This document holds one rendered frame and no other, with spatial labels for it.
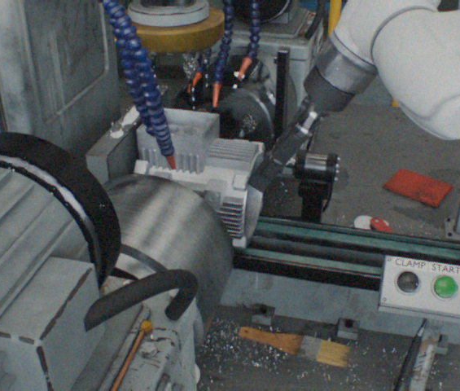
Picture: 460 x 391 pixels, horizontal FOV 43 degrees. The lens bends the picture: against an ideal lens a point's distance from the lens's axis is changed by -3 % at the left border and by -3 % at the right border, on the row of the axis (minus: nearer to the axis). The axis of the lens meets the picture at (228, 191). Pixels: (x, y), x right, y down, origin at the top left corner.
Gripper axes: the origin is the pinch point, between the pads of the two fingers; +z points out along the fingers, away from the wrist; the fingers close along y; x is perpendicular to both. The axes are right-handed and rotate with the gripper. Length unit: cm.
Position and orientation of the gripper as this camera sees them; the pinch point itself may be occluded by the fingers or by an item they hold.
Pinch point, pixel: (266, 172)
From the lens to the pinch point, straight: 100.2
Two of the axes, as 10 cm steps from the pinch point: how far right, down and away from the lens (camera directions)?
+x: 8.4, 5.4, 0.8
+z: -4.8, 6.7, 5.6
